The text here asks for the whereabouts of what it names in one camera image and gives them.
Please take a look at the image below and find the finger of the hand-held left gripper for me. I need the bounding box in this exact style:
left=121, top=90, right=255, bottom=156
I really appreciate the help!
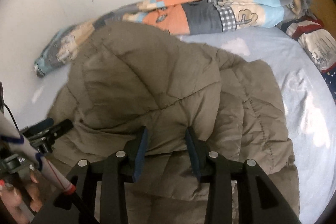
left=20, top=117, right=54, bottom=135
left=28, top=119, right=74, bottom=142

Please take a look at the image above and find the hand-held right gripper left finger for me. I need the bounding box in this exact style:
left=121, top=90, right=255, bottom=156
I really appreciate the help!
left=34, top=126, right=149, bottom=224

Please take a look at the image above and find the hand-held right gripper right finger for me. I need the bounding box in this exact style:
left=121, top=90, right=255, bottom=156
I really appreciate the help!
left=184, top=126, right=302, bottom=224

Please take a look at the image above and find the olive quilted padded coat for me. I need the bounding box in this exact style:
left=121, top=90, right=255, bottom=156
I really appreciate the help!
left=49, top=21, right=301, bottom=224

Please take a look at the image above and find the person's left hand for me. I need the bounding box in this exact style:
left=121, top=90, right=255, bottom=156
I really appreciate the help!
left=0, top=170, right=45, bottom=223

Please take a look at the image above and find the light blue bed sheet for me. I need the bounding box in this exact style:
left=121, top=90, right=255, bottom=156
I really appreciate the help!
left=26, top=27, right=336, bottom=224

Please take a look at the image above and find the patchwork cartoon blanket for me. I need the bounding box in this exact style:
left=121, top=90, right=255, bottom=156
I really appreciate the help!
left=34, top=0, right=319, bottom=78

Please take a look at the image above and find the star print pillow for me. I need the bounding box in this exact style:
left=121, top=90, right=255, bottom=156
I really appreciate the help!
left=277, top=15, right=336, bottom=106

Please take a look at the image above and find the white sleeved cable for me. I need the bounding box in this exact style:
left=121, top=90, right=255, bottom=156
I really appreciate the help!
left=0, top=109, right=97, bottom=224

